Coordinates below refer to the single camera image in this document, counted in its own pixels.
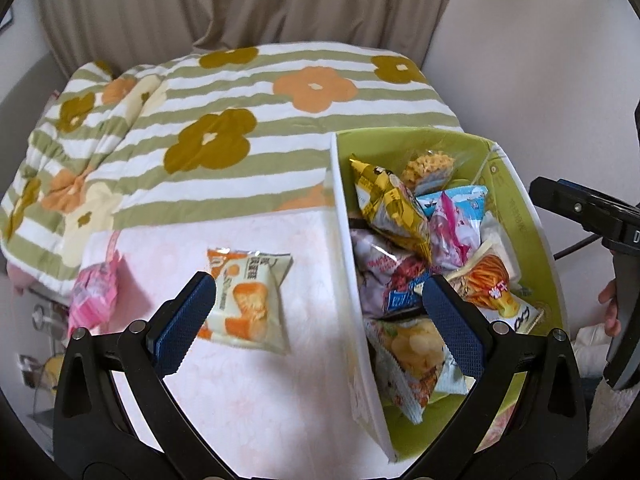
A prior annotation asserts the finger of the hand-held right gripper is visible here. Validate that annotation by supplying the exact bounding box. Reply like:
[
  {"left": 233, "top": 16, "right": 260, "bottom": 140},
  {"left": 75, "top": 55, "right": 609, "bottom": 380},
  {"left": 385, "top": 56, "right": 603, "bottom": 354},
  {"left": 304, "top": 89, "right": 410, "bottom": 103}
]
[{"left": 529, "top": 176, "right": 626, "bottom": 237}]

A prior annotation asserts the grey patterned potato chip bag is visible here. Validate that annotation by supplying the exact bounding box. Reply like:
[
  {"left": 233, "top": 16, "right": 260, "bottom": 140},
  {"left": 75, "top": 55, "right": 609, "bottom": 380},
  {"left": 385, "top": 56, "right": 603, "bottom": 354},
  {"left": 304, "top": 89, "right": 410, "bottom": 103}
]
[{"left": 362, "top": 317, "right": 476, "bottom": 426}]

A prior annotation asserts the orange and white snack packet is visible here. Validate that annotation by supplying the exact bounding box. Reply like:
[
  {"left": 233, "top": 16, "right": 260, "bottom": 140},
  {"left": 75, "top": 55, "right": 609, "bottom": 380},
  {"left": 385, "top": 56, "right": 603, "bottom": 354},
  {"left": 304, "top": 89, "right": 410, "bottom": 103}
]
[{"left": 196, "top": 247, "right": 293, "bottom": 356}]

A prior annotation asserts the floral striped blanket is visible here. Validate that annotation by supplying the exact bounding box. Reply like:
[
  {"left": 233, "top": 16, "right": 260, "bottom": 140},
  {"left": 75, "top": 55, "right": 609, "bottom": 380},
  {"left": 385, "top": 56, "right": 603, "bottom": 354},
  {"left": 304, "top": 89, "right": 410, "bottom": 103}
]
[{"left": 0, "top": 42, "right": 461, "bottom": 293}]

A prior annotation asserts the orange fries snack packet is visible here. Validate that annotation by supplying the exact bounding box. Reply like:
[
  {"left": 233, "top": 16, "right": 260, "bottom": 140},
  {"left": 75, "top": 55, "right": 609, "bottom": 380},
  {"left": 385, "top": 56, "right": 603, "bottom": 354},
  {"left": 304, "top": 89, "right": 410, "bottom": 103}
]
[{"left": 445, "top": 255, "right": 546, "bottom": 333}]

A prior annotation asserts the person's right hand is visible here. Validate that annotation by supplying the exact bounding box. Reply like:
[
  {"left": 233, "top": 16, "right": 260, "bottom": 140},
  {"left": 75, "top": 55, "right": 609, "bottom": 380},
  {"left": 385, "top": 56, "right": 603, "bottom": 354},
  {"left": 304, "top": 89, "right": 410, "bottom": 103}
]
[{"left": 599, "top": 280, "right": 621, "bottom": 337}]

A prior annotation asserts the pale pink cloth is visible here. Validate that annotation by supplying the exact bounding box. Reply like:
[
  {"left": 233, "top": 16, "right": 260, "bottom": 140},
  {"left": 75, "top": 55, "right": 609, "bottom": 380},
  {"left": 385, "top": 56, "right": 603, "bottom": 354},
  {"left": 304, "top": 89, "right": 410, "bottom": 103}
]
[{"left": 80, "top": 207, "right": 388, "bottom": 480}]

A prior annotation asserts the green cardboard box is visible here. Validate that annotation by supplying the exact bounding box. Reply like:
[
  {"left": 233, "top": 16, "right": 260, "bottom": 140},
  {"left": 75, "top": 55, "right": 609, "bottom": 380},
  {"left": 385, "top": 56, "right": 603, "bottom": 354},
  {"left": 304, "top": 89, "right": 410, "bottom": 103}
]
[{"left": 330, "top": 127, "right": 568, "bottom": 463}]

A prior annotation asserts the pink striped snack bag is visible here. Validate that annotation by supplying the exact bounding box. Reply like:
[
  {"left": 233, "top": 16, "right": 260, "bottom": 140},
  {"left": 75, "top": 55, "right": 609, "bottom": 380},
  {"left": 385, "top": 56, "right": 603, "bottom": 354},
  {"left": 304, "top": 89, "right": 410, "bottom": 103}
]
[{"left": 67, "top": 232, "right": 123, "bottom": 333}]

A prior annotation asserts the yellow container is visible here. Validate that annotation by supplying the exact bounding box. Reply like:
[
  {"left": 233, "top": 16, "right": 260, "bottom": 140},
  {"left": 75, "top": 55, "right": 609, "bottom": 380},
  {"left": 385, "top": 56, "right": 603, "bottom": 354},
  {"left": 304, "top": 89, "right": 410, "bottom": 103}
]
[{"left": 32, "top": 355, "right": 63, "bottom": 393}]

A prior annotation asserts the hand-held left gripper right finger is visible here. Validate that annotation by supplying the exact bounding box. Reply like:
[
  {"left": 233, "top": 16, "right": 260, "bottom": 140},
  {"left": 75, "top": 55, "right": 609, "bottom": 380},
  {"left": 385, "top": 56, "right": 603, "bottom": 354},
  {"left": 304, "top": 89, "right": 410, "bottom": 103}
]
[{"left": 421, "top": 275, "right": 590, "bottom": 467}]

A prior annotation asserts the clear waffle cookie packet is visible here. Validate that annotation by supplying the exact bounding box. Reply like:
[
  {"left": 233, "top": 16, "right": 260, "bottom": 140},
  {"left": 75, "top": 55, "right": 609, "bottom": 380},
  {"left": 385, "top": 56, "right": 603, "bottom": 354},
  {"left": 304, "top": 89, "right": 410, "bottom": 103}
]
[{"left": 400, "top": 149, "right": 458, "bottom": 196}]

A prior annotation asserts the beige curtain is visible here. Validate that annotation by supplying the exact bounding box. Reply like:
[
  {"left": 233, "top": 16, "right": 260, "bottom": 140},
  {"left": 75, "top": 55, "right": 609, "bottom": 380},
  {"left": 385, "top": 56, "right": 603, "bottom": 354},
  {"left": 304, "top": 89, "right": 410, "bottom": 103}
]
[{"left": 37, "top": 0, "right": 453, "bottom": 78}]

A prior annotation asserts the blue and white snack packet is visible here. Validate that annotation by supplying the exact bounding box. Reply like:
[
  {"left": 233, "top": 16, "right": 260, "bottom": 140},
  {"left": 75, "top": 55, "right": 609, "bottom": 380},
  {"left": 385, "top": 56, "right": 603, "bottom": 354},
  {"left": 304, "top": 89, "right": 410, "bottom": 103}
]
[{"left": 415, "top": 185, "right": 490, "bottom": 221}]

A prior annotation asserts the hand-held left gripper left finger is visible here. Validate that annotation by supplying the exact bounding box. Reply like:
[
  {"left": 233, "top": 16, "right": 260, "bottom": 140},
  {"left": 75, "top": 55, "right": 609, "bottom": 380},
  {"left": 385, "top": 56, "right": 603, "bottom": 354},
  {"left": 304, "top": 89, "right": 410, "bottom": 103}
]
[{"left": 52, "top": 271, "right": 223, "bottom": 466}]

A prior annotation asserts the translucent pink snack packet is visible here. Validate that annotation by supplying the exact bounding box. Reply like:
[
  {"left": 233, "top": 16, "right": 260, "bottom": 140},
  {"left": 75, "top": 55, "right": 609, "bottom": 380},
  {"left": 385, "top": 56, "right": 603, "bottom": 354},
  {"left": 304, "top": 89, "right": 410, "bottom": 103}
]
[{"left": 427, "top": 191, "right": 483, "bottom": 271}]

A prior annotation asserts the white and red snack packet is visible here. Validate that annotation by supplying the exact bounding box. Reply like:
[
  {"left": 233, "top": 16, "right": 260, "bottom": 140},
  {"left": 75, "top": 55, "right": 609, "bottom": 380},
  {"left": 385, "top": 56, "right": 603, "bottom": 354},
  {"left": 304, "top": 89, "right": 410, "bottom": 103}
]
[{"left": 350, "top": 227, "right": 431, "bottom": 318}]

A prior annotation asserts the yellow foil snack packet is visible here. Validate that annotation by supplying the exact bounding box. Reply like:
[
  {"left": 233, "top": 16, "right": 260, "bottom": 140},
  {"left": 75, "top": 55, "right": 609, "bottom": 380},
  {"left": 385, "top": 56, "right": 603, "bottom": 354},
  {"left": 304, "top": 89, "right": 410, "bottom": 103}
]
[{"left": 349, "top": 154, "right": 433, "bottom": 261}]

